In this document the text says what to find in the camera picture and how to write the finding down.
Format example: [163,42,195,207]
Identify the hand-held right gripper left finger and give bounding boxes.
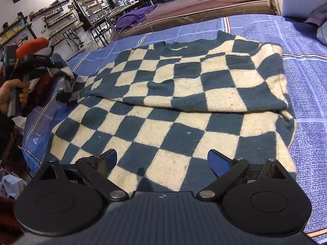
[33,148,129,202]

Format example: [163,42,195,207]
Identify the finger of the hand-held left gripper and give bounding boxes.
[26,53,65,74]

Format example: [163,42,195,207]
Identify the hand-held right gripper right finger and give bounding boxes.
[196,149,298,201]

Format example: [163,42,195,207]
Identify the checkered blue and cream sweater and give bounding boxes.
[48,30,297,192]

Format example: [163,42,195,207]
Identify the person's left hand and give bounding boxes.
[0,79,27,114]

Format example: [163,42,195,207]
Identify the orange-red cloth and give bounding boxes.
[15,37,49,57]

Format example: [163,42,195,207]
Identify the dark red cloth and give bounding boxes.
[24,73,56,116]

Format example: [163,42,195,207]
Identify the metal ladder rack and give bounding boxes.
[66,0,121,49]

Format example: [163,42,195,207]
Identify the cluttered work table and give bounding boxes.
[106,0,159,19]

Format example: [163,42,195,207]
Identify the white paper box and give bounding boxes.
[0,174,28,200]

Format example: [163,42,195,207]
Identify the purple cloth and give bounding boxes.
[115,4,162,30]

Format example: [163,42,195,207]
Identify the blue plaid bed sheet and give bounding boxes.
[22,14,327,245]

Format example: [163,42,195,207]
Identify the brown bed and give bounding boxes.
[118,0,278,39]

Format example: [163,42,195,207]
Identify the pale pink pillow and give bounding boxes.
[305,4,327,46]

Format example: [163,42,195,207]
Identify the white pillow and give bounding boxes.
[277,0,327,21]

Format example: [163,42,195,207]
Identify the wall shelves of small bottles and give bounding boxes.
[0,0,104,50]

